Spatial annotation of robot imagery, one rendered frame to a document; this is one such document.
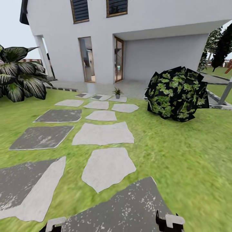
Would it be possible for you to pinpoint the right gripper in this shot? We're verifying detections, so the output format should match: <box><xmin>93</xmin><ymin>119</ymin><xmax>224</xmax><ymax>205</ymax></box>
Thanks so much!
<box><xmin>156</xmin><ymin>210</ymin><xmax>184</xmax><ymax>232</ymax></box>

